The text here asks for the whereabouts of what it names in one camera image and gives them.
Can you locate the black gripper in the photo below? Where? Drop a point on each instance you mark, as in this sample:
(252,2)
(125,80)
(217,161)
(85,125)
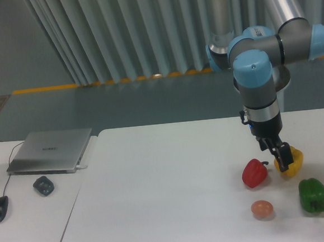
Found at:
(270,130)

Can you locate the red bell pepper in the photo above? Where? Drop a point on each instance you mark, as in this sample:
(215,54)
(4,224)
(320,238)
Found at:
(254,173)

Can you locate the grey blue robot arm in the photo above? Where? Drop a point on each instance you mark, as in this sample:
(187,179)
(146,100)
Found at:
(258,59)

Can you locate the yellow bell pepper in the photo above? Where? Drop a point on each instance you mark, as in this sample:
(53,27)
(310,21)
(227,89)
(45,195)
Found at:
(295,167)

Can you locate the brown egg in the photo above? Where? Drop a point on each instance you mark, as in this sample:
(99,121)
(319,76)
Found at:
(262,208)

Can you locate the green bell pepper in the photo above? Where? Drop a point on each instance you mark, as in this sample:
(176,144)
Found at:
(311,195)

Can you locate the white folding partition screen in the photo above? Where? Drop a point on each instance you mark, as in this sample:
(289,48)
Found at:
(111,40)

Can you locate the silver closed laptop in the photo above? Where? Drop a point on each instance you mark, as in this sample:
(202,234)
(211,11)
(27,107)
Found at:
(50,152)

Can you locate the small black gadget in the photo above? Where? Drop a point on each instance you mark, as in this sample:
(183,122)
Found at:
(44,186)

